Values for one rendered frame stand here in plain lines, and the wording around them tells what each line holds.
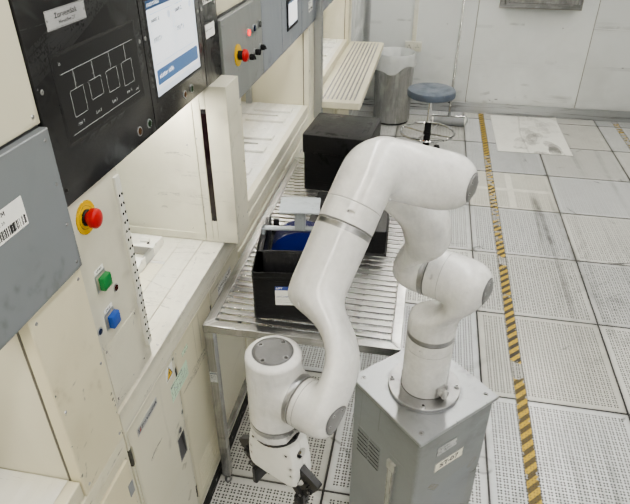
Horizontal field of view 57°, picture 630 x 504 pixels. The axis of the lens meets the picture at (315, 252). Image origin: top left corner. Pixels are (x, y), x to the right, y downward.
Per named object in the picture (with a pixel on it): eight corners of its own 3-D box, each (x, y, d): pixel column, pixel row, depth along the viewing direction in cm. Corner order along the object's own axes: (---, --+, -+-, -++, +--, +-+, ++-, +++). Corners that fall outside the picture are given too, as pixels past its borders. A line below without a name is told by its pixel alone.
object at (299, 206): (260, 309, 182) (254, 221, 165) (267, 272, 199) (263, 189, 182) (338, 311, 181) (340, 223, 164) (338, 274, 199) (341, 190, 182)
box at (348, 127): (366, 196, 249) (369, 141, 235) (302, 188, 255) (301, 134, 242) (378, 169, 272) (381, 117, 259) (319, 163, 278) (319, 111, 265)
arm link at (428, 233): (450, 314, 137) (390, 290, 145) (472, 272, 140) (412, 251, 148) (417, 187, 96) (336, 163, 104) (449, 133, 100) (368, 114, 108)
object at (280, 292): (253, 318, 180) (250, 272, 170) (264, 268, 203) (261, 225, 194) (343, 321, 179) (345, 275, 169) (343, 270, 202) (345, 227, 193)
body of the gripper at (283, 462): (316, 422, 93) (316, 467, 99) (267, 394, 98) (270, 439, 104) (287, 454, 88) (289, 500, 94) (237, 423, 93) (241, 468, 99)
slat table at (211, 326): (383, 509, 208) (400, 350, 168) (223, 482, 218) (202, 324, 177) (405, 295, 316) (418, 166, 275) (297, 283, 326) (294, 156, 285)
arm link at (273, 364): (318, 411, 92) (272, 386, 96) (318, 348, 85) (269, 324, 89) (285, 446, 86) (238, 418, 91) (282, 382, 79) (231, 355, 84)
